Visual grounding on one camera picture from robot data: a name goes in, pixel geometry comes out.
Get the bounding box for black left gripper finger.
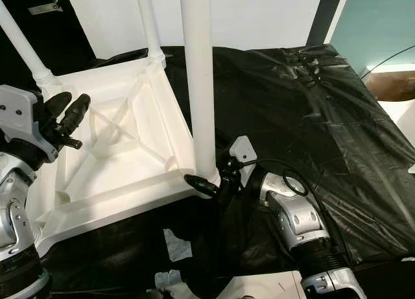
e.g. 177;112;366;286
62;95;91;134
42;91;72;125

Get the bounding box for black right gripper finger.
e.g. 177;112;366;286
183;173;218;197

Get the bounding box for black door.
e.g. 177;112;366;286
0;0;95;66

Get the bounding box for black plastic sheet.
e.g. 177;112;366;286
0;45;415;296

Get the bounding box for brown wooden table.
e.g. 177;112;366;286
366;69;415;102

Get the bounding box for teal glass panel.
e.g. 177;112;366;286
326;0;415;66

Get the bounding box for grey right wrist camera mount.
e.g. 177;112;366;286
229;136;255;165

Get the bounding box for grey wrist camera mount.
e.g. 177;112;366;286
229;136;255;165
0;85;59;163

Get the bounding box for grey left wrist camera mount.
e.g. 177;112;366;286
0;85;59;163

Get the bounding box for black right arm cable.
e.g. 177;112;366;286
237;158;357;267

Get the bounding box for silver door handle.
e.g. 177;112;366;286
28;0;64;16

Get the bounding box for dark door frame post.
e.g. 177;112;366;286
307;0;346;47

